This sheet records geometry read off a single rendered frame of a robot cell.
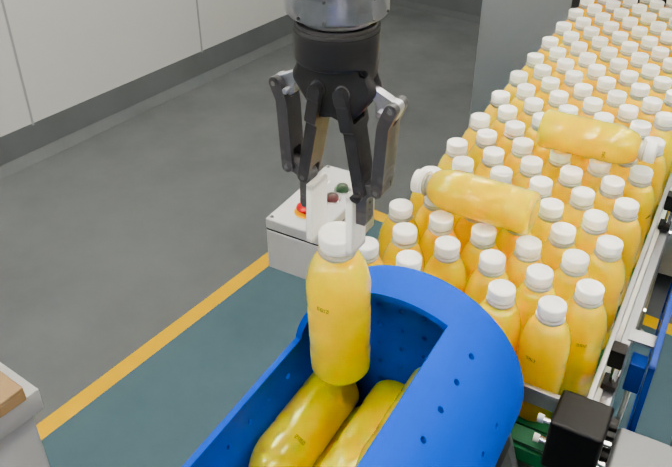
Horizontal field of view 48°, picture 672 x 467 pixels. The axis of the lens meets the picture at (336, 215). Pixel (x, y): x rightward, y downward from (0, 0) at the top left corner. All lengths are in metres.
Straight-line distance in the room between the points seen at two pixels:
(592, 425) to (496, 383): 0.24
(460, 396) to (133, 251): 2.40
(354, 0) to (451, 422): 0.42
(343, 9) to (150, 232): 2.63
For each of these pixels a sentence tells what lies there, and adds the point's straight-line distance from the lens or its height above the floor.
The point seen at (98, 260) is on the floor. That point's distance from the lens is 3.08.
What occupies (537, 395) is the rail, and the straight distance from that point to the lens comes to 1.13.
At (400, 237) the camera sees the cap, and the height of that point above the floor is 1.10.
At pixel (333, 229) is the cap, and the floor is 1.34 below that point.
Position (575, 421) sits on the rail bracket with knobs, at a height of 1.00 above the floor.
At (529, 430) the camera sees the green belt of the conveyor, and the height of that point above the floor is 0.90.
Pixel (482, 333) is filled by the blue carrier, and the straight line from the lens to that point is 0.86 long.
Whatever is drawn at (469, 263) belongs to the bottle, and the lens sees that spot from 1.21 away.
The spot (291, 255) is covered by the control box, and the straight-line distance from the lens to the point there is 1.22.
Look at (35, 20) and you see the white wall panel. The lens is 3.79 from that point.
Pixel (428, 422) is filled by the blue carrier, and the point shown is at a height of 1.20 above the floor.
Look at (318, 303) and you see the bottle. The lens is 0.79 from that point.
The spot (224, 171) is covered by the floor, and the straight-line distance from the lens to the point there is 3.55.
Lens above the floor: 1.77
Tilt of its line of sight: 34 degrees down
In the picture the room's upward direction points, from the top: straight up
